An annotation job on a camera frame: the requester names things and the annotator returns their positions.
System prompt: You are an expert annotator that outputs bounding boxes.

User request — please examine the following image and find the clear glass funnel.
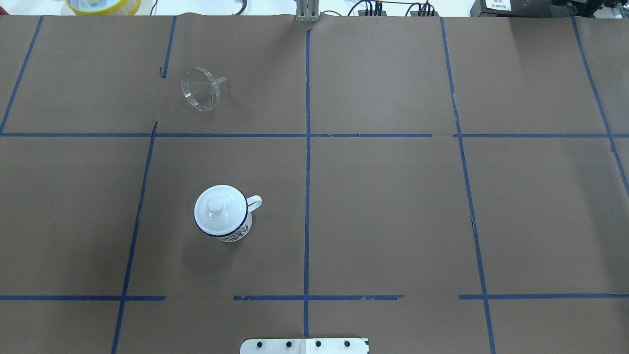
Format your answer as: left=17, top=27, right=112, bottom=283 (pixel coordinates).
left=179, top=67, right=227, bottom=114

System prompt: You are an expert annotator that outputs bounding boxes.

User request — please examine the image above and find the white enamel mug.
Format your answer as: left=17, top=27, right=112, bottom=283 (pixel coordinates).
left=193, top=184, right=263, bottom=243

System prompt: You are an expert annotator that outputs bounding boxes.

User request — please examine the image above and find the brown paper table cover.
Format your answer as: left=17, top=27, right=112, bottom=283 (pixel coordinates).
left=0, top=13, right=628, bottom=354

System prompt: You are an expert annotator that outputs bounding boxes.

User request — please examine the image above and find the yellow rimmed bowl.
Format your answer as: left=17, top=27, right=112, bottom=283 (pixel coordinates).
left=65, top=0, right=142, bottom=16

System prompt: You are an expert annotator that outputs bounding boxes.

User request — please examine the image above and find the aluminium frame post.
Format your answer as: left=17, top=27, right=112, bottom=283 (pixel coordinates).
left=295, top=0, right=320, bottom=23

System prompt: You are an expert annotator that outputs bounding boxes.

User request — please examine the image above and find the white camera stand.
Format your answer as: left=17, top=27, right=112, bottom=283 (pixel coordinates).
left=240, top=338, right=370, bottom=354

